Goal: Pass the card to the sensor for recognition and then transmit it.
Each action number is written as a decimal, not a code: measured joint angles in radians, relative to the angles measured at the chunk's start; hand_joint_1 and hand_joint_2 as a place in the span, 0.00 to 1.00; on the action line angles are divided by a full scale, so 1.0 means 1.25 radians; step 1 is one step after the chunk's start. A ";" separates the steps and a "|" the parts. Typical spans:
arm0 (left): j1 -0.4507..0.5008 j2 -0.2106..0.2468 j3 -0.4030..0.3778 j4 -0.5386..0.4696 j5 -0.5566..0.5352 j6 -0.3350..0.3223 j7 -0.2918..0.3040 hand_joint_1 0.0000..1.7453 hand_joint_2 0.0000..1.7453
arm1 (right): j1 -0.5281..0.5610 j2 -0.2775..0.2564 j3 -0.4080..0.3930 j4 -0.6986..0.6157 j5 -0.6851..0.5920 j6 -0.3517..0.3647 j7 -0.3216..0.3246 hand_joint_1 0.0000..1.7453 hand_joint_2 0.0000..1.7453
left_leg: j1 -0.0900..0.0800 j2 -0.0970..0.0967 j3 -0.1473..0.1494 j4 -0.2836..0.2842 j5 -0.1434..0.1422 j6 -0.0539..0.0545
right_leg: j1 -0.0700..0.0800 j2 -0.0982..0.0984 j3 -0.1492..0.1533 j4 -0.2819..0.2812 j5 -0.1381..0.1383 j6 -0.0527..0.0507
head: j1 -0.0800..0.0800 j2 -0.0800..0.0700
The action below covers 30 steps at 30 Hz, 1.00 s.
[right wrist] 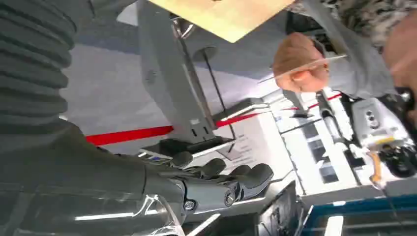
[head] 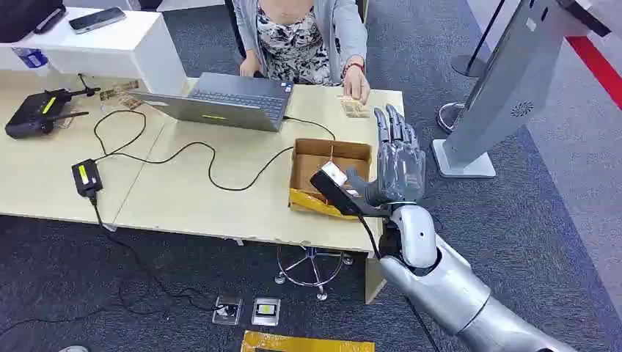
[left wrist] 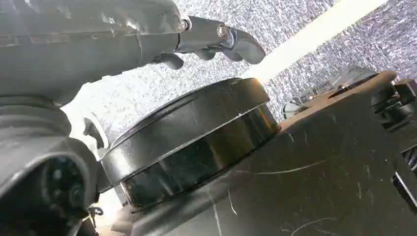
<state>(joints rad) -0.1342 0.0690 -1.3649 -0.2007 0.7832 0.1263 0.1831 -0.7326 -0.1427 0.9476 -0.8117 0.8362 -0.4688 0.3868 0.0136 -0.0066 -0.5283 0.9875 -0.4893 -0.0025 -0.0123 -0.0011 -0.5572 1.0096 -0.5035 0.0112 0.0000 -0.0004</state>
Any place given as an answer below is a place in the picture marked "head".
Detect brown open card box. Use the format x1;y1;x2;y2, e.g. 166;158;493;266
288;138;373;221

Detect black bag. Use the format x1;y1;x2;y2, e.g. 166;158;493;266
0;0;68;44

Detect white desk shelf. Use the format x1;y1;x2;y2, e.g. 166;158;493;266
0;7;189;96

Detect chrome ring base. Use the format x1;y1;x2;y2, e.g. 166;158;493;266
436;101;469;135

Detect black router with antennas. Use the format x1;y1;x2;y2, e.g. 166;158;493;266
4;87;102;140

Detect black laptop power cable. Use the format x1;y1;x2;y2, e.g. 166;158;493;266
92;109;337;192

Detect clear water bottle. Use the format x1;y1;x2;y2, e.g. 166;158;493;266
11;46;50;70

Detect loose cards on desk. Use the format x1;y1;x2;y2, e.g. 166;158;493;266
99;80;145;111

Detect yellow sheet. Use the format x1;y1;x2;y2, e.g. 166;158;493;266
241;330;376;352

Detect silver floor socket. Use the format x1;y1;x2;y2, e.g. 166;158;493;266
251;297;282;327
211;296;244;326

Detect person's right hand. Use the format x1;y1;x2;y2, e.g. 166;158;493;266
238;50;264;79

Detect black power adapter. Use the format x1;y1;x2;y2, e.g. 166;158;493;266
70;158;104;199

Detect person's left hand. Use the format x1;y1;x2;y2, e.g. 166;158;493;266
342;65;372;106

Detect black stanchion post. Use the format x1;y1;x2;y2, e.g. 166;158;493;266
450;0;508;79

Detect grey kiosk stand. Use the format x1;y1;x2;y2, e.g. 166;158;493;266
431;0;612;179

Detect chrome stool base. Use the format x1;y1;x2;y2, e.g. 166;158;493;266
274;244;355;302

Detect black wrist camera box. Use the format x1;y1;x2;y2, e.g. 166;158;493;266
310;161;365;218

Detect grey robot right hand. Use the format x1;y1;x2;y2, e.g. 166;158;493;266
345;103;428;208

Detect grey laptop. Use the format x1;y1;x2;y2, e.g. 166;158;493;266
126;71;295;133

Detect dark smartphone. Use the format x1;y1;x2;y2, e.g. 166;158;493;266
67;6;128;35

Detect black mains cable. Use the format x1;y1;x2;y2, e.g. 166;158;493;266
0;193;230;337

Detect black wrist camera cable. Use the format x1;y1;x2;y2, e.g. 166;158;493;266
356;214;442;352

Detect person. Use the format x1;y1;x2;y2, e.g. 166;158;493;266
231;0;372;106

